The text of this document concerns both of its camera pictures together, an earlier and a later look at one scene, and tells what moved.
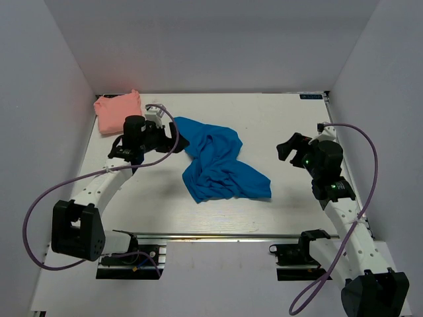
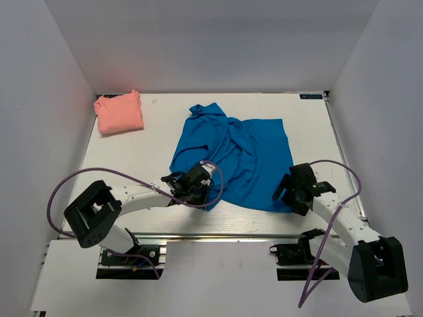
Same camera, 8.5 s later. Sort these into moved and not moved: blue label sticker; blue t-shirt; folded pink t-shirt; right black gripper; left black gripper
Moved: blue t-shirt; right black gripper; left black gripper
Not moved: folded pink t-shirt; blue label sticker
